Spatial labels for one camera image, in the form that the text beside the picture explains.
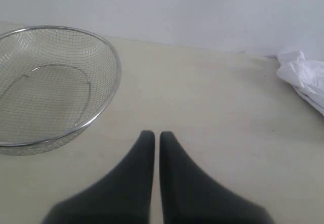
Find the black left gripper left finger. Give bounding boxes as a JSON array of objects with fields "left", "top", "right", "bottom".
[{"left": 43, "top": 130, "right": 155, "bottom": 223}]

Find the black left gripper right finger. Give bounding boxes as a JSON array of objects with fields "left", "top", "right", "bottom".
[{"left": 159, "top": 131, "right": 274, "bottom": 223}]

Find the white t-shirt red Chinese logo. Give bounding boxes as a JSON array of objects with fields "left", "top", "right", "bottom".
[{"left": 276, "top": 51, "right": 323, "bottom": 114}]

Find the metal wire mesh basket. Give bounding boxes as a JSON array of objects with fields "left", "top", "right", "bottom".
[{"left": 1, "top": 25, "right": 122, "bottom": 155}]

